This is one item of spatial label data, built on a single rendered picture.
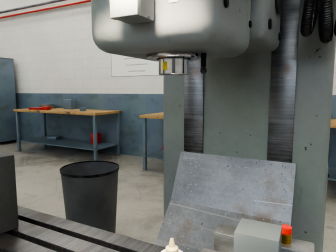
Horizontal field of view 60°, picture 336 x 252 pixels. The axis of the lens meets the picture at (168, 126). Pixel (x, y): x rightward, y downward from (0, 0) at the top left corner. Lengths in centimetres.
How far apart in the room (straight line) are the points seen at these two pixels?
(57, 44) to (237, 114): 636
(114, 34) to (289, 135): 53
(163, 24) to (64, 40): 649
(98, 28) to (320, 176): 62
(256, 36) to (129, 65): 518
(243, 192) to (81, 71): 585
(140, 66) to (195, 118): 472
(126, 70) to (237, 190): 504
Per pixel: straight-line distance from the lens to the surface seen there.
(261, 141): 81
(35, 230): 83
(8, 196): 82
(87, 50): 636
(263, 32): 54
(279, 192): 79
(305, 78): 79
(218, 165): 83
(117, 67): 584
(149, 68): 542
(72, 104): 623
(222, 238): 52
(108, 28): 43
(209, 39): 37
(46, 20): 733
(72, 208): 244
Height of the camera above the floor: 125
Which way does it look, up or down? 7 degrees down
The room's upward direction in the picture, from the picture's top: straight up
